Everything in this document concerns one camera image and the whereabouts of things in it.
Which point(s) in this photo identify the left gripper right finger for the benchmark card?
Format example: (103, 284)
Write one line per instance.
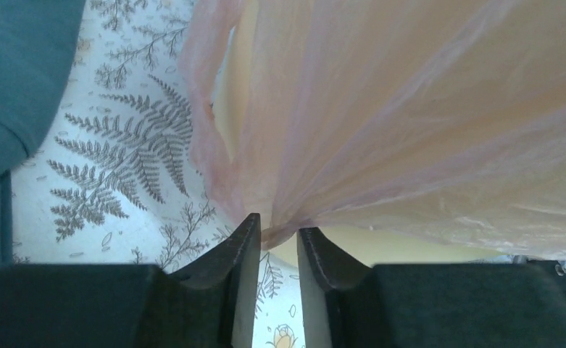
(348, 304)

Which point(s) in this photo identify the yellow round trash bin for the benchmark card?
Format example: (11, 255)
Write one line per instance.
(369, 247)

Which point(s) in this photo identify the pink plastic trash bag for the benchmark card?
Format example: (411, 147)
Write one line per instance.
(444, 120)

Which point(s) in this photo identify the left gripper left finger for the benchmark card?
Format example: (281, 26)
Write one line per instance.
(208, 303)

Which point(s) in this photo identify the floral patterned table mat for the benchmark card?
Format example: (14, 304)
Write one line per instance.
(113, 182)

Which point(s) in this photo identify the grey crumpled shirt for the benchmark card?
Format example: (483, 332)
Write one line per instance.
(38, 41)

